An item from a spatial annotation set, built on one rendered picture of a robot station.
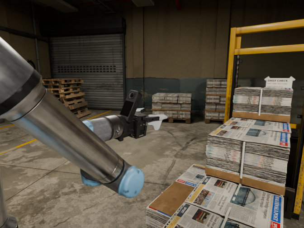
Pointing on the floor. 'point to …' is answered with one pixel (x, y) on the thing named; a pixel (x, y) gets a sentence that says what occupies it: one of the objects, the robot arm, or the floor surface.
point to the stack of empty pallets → (59, 92)
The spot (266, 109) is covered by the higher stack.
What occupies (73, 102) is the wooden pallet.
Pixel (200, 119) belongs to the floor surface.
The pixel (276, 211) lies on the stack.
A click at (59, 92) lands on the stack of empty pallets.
